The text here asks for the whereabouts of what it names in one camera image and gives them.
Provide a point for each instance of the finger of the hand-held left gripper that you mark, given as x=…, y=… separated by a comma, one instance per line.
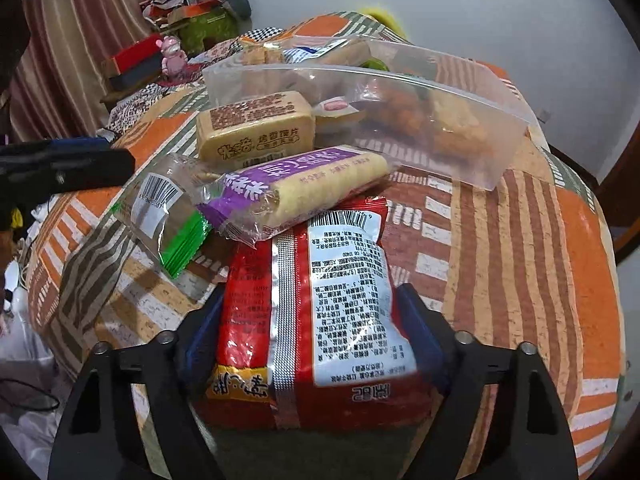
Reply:
x=75, y=144
x=75, y=170

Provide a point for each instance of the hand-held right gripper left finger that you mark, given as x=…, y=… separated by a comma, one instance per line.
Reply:
x=197, y=350

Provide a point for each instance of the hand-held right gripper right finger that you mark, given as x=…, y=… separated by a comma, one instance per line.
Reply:
x=425, y=335

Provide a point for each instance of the red snack packet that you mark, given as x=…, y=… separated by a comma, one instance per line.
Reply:
x=340, y=285

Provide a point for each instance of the round bun packet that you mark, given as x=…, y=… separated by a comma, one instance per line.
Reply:
x=262, y=54

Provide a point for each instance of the clear plastic container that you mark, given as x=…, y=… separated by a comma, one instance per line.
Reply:
x=475, y=125

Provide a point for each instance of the orange fried snack bag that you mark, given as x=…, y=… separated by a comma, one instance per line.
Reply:
x=400, y=112

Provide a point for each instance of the long bread packet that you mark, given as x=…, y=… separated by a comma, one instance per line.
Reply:
x=340, y=52

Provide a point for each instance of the checkered patterned quilt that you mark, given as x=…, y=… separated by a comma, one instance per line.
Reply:
x=150, y=105

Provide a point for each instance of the green-edged barcode snack packet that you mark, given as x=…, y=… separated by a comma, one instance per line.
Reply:
x=155, y=200

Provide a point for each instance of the red box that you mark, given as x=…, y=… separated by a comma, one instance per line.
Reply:
x=132, y=55

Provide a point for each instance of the striped curtain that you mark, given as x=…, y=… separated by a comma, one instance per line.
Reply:
x=75, y=35

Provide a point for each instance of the pink toy figure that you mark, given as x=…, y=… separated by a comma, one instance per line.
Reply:
x=172, y=57

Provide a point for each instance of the pile of papers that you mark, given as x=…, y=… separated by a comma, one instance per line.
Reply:
x=165, y=2

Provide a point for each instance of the white plastic bag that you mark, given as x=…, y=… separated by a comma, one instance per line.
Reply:
x=25, y=350

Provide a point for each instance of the green patterned bag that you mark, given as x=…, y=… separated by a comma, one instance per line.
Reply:
x=210, y=32

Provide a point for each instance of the orange cardboard box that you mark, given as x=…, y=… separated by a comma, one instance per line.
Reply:
x=195, y=10

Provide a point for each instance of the yellow cracker packet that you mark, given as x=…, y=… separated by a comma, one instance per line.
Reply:
x=255, y=125

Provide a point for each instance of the purple bread roll packet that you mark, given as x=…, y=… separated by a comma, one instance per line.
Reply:
x=300, y=190

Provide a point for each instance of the pink label bread packet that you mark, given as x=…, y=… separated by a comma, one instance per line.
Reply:
x=337, y=115

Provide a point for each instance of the yellow foam tube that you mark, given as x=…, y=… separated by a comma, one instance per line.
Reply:
x=385, y=17

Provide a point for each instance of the white wall socket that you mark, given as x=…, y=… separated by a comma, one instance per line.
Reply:
x=543, y=115

